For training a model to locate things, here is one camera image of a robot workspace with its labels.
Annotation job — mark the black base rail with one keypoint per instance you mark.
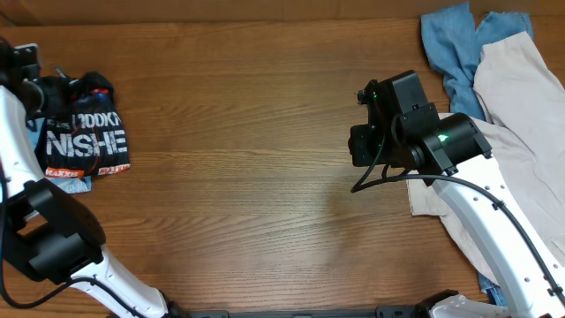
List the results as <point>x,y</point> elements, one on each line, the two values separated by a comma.
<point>402,311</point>

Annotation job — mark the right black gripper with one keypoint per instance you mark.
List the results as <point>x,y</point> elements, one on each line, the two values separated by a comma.
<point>362,143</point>

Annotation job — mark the blue denim garment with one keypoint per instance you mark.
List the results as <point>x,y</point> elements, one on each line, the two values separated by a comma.
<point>453,42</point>

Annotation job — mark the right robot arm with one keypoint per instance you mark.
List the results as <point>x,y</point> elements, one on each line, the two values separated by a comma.
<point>409,140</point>

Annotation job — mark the folded light blue t-shirt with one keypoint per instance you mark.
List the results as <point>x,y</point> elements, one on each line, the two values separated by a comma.
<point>69,185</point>

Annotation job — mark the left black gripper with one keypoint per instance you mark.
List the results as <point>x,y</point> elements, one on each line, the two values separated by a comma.
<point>39,84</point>

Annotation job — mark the black orange patterned t-shirt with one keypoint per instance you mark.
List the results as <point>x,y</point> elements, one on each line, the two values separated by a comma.
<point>82,133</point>

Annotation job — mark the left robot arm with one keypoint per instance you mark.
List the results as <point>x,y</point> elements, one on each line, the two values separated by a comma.
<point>47,234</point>

